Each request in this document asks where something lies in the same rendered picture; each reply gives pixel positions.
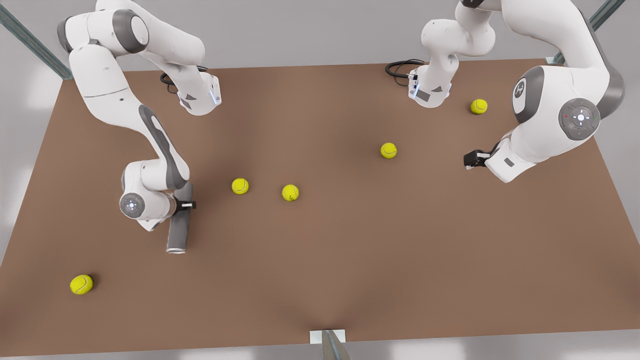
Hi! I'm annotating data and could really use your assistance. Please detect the grey tennis ball tube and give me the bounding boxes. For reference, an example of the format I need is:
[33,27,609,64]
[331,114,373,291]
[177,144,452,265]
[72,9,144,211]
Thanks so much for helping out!
[166,181,195,255]

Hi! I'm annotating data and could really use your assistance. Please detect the black cable loop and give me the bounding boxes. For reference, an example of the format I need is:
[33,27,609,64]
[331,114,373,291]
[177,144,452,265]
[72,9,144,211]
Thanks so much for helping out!
[385,59,427,88]
[159,65,210,95]

